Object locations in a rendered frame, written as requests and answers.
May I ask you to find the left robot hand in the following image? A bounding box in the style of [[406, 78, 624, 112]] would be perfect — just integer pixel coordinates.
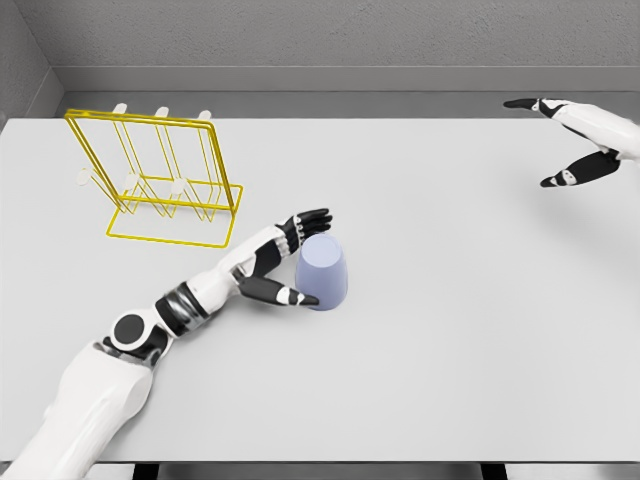
[[220, 207, 334, 307]]

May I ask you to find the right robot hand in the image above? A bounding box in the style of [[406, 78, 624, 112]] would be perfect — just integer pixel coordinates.
[[502, 97, 640, 189]]

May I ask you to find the lavender plastic cup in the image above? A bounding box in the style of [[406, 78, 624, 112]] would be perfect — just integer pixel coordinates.
[[294, 234, 349, 312]]

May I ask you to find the yellow wire cup holder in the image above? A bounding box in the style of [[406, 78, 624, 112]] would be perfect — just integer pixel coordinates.
[[63, 103, 245, 250]]

